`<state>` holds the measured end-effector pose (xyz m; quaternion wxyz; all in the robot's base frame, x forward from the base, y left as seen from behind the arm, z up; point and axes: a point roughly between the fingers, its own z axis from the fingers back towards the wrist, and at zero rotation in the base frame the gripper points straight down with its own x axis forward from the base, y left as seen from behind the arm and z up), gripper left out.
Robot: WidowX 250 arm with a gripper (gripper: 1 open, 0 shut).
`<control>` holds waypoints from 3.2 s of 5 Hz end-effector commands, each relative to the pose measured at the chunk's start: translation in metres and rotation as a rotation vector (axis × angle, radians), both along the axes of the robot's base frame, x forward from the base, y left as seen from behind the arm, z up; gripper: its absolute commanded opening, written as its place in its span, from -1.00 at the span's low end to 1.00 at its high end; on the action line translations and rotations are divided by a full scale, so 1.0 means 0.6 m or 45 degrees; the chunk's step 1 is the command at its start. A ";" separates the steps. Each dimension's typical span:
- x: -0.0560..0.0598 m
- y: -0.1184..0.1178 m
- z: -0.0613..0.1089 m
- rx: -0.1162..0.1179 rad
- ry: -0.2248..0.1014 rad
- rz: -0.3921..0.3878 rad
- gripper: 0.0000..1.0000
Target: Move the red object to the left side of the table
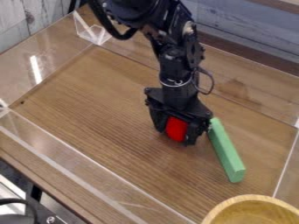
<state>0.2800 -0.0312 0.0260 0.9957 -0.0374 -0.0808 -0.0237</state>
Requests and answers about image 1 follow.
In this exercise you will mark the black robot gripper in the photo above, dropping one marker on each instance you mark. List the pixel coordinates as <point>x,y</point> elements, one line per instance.
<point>178,102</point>

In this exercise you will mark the red plush strawberry toy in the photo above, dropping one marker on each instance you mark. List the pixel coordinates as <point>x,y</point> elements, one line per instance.
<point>177,129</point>

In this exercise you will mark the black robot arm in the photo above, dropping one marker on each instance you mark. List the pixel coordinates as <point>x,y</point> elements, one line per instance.
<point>165,21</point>

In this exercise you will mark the green rectangular block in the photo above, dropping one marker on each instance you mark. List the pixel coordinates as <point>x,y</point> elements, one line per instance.
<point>226,151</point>

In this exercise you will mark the wooden bowl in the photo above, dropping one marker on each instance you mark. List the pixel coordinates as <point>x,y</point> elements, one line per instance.
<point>253,209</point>

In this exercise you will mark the black metal table clamp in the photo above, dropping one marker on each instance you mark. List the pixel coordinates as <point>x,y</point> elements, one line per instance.
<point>19,210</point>

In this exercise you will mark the clear acrylic enclosure walls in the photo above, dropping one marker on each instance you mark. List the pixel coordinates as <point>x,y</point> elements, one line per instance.
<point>78,134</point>

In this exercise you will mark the clear acrylic corner bracket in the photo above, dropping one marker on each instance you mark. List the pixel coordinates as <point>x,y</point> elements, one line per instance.
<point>94,34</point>

